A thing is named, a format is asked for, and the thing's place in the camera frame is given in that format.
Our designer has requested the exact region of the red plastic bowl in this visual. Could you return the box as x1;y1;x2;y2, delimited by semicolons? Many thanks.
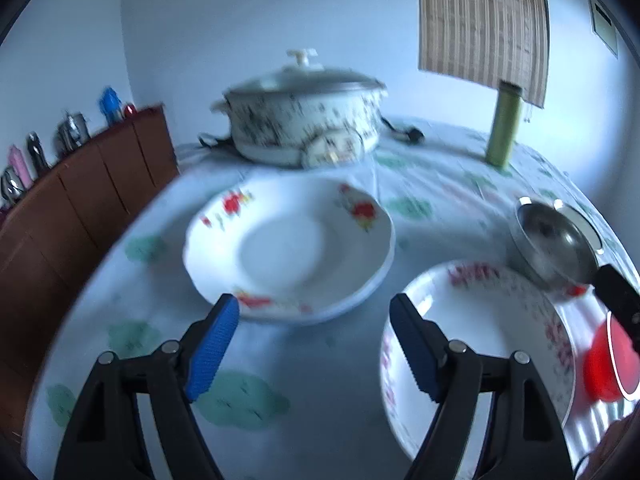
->
584;312;639;403

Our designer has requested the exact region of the white pink-flower plate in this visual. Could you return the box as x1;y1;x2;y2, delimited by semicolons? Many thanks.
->
380;260;576;458

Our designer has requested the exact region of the stainless steel bowl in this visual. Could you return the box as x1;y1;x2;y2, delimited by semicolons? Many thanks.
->
508;196;604;298

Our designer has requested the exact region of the green thermos bottle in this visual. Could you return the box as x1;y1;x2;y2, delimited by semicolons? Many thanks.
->
485;80;523;169

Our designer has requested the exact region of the white cloud-print tablecloth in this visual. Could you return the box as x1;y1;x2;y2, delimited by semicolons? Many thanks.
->
25;124;638;479

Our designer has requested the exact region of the brown wooden sideboard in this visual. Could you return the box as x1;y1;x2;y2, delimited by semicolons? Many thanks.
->
1;105;178;446

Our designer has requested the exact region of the white red-flower plate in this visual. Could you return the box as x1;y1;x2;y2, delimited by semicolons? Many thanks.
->
182;176;396;325

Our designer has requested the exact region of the dark bottle on sideboard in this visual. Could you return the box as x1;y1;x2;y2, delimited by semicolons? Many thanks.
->
26;132;50;178

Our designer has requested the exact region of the pink bottle on sideboard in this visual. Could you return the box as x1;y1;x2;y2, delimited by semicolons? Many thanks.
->
8;144;32;190

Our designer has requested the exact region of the bamboo window blind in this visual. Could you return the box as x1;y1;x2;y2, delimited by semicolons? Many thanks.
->
419;0;550;107

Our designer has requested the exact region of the steel pot on sideboard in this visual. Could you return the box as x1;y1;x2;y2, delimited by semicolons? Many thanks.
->
54;113;91;156

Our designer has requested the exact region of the small red object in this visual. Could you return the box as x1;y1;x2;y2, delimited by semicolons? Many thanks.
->
122;103;137;118

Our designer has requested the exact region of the blue kettle on sideboard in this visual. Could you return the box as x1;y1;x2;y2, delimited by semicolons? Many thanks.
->
99;87;122;126

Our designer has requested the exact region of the white floral electric pot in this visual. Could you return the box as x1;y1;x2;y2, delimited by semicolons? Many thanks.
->
210;49;387;169

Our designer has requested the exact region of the black power cord plug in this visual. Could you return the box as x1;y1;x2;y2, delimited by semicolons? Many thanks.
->
381;117;425;145

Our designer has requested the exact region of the white wall panel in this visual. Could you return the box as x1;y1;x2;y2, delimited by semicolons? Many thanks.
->
588;0;618;58

